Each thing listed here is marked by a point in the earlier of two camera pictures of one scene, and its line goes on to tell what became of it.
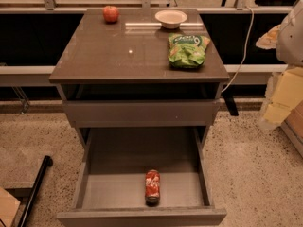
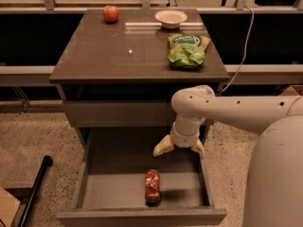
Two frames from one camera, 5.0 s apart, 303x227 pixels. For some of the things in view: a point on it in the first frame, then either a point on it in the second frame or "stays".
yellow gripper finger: (269, 40) → (185, 132)
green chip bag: (187, 50) stays
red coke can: (152, 185) stays
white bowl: (170, 19) stays
